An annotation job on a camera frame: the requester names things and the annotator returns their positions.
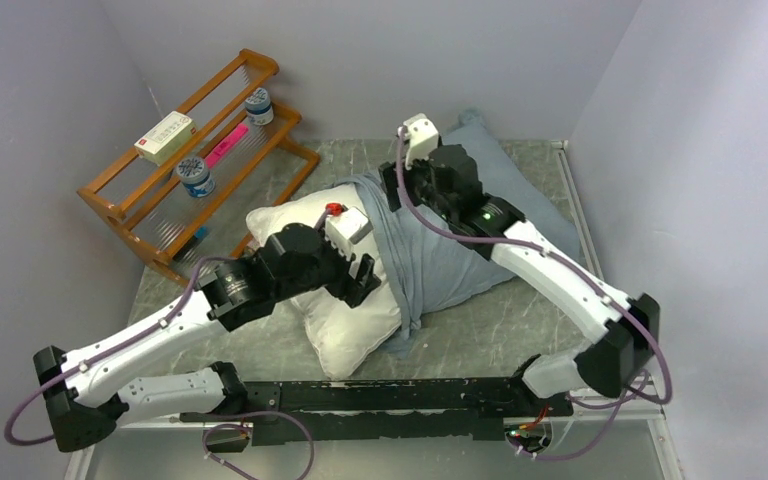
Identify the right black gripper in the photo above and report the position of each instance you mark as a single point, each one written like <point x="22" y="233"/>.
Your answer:
<point x="389" y="174"/>

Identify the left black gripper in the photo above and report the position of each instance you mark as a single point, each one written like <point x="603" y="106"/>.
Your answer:
<point x="345" y="287"/>

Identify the white pillow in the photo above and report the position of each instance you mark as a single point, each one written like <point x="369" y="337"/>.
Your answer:
<point x="342" y="337"/>

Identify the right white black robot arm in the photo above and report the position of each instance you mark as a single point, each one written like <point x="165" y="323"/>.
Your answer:
<point x="439" y="194"/>

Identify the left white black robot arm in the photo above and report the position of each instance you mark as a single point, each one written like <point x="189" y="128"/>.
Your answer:
<point x="90" y="392"/>

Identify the far blue white jar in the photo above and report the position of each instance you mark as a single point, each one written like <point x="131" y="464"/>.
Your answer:
<point x="259" y="108"/>

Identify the blue white jar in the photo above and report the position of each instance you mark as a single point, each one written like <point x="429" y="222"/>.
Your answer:
<point x="195" y="175"/>
<point x="259" y="108"/>

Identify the wooden tiered shelf rack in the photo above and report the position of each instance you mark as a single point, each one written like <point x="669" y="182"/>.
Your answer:
<point x="148" y="208"/>

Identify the near blue white jar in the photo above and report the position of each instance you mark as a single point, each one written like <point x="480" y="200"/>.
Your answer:
<point x="195" y="175"/>

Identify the white cardboard box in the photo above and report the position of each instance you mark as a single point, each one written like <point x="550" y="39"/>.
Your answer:
<point x="166" y="138"/>

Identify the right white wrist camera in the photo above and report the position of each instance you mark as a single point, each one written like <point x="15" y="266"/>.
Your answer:
<point x="421" y="138"/>

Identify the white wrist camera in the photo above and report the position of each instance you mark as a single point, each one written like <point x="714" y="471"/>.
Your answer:
<point x="345" y="227"/>
<point x="421" y="138"/>

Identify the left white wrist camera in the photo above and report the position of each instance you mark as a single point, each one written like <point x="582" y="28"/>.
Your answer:
<point x="345" y="227"/>

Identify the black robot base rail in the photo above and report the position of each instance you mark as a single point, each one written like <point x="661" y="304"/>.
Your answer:
<point x="482" y="408"/>

